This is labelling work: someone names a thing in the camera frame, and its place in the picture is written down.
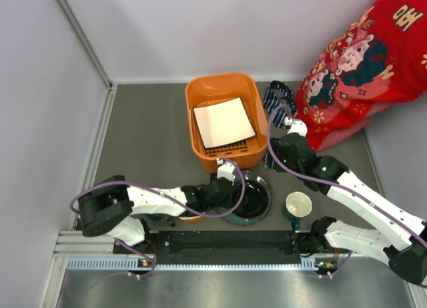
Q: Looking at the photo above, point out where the orange plastic bin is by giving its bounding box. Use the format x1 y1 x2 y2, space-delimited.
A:
185 72 268 173

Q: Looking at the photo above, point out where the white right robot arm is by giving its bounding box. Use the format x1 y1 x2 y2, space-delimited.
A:
264 133 426 288

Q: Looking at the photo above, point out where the white square plate black rim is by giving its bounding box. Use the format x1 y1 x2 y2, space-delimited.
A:
193 98 256 149

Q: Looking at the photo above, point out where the blue-grey round plate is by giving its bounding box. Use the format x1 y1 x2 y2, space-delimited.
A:
224 171 272 226

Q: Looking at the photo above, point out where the black round plate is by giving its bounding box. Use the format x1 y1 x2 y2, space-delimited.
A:
233 180 270 219

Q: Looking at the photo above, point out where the green mug white inside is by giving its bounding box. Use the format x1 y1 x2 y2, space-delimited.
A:
282 191 312 231

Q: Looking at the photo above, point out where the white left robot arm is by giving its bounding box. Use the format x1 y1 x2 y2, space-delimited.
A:
69 175 246 253

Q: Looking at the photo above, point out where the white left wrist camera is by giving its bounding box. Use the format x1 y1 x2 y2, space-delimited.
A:
216 158 235 183

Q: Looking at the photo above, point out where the aluminium frame rail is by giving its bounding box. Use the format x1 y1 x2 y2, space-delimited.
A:
39 0 117 308

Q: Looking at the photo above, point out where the white square bowl orange rim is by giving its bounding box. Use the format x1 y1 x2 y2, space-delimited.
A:
178 212 202 222

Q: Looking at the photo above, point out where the red patterned cloth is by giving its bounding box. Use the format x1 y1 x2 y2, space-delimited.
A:
296 0 426 151

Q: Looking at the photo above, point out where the blue striped necktie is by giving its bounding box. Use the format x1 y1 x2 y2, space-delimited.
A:
262 81 297 129

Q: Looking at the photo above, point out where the black base bar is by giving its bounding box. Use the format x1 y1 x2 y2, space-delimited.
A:
113 230 353 265

